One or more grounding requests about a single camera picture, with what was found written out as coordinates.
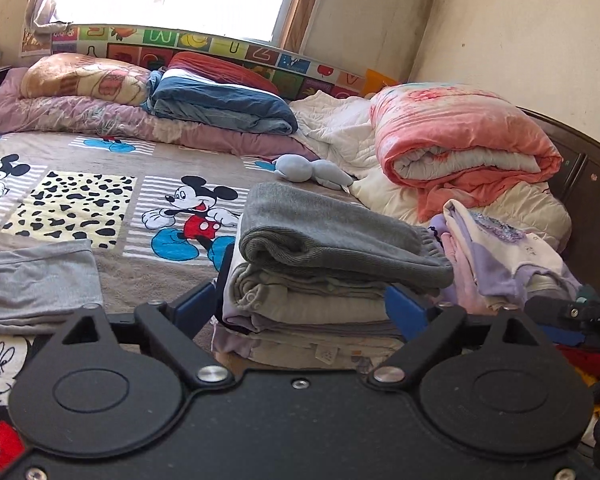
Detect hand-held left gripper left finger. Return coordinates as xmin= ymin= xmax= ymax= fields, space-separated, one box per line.
xmin=55 ymin=280 xmax=236 ymax=391

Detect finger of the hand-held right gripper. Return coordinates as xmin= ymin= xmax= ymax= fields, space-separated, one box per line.
xmin=524 ymin=296 xmax=588 ymax=347

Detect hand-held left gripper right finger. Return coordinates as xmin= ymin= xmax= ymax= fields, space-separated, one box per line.
xmin=367 ymin=285 xmax=541 ymax=391

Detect grey knit sweater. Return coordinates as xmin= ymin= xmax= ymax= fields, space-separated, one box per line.
xmin=239 ymin=181 xmax=455 ymax=297

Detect tall stack of folded clothes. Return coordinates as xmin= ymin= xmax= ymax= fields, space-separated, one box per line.
xmin=427 ymin=199 xmax=600 ymax=313

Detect wide stack of folded clothes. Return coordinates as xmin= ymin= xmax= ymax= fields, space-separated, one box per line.
xmin=211 ymin=259 xmax=433 ymax=372

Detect cream quilt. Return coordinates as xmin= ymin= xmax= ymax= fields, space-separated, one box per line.
xmin=349 ymin=160 xmax=574 ymax=253

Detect dark wooden headboard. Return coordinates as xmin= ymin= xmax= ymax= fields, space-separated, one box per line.
xmin=517 ymin=106 xmax=600 ymax=283

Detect light grey folded pants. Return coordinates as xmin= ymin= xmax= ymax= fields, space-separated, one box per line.
xmin=0 ymin=238 xmax=105 ymax=335

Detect light blue plush toy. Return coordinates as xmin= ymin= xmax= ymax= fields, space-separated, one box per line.
xmin=271 ymin=154 xmax=357 ymax=192

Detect pink folded quilt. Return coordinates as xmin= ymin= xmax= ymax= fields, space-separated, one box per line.
xmin=369 ymin=82 xmax=564 ymax=222

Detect white quilted cover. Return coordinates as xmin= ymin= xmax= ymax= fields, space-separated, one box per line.
xmin=289 ymin=90 xmax=382 ymax=182

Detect blue folded quilt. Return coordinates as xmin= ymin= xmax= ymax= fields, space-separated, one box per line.
xmin=146 ymin=51 xmax=299 ymax=136

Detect purple floral quilt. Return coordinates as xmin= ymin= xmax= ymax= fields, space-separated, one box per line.
xmin=0 ymin=66 xmax=327 ymax=162

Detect colourful alphabet play mat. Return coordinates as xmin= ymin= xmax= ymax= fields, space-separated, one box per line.
xmin=50 ymin=24 xmax=402 ymax=102

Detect wall poster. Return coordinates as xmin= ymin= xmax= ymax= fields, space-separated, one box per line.
xmin=19 ymin=26 xmax=52 ymax=59

